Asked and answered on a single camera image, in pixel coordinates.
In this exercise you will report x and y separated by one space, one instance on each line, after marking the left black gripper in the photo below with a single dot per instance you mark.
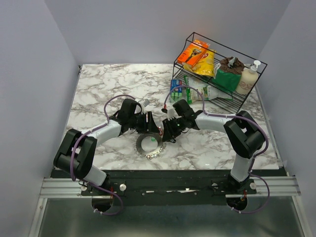
149 127

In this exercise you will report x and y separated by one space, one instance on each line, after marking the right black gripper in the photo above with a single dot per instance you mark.
168 132

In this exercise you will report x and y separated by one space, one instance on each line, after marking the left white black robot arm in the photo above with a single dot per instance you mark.
76 152

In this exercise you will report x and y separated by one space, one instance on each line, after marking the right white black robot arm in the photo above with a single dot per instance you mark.
245 135

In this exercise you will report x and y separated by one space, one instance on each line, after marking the blue green small box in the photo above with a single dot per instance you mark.
176 93

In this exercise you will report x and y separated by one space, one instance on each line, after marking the green white snack packet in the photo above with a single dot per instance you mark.
207 91

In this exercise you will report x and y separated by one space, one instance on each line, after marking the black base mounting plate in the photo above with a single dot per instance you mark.
148 188

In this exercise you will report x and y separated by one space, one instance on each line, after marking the yellow chips bag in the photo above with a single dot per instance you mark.
205 65

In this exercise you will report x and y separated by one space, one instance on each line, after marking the orange razor box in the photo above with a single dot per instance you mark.
193 53

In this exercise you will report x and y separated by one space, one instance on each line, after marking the green brown paper bag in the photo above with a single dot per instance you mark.
228 73

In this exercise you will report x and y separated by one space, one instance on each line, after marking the cream pump lotion bottle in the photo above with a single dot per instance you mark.
248 78

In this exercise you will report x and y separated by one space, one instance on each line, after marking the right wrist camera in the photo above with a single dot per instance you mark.
171 114

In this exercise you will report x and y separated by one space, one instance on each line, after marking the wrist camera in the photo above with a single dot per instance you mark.
141 106
171 114

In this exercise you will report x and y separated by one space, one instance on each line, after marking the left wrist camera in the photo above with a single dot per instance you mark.
141 106

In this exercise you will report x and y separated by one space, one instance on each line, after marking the black wire shelf rack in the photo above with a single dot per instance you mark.
221 52

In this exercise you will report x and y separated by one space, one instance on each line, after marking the aluminium extrusion rail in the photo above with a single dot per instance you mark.
66 188

